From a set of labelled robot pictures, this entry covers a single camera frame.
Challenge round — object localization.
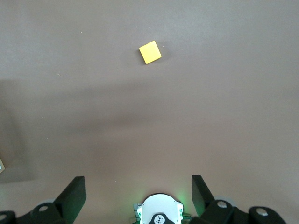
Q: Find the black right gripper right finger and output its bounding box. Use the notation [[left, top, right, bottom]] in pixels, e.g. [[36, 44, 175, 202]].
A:
[[191, 175, 215, 217]]

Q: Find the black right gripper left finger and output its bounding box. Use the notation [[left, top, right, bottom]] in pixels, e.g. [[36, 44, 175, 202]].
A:
[[54, 176, 87, 224]]

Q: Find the yellow cube block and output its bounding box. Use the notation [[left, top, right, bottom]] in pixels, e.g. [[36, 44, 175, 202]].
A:
[[138, 40, 163, 65]]

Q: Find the brown table cloth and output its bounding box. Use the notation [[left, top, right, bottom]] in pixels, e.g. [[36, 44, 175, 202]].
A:
[[0, 0, 299, 224]]

